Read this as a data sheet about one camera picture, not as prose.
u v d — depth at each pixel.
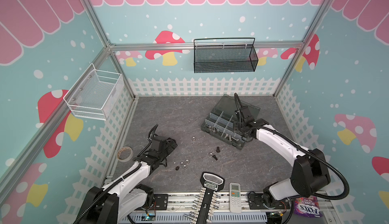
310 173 0.43
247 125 0.63
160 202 0.75
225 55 0.94
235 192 0.76
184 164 0.86
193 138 0.97
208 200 0.74
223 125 0.98
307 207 0.71
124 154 0.90
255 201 0.74
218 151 0.92
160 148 0.69
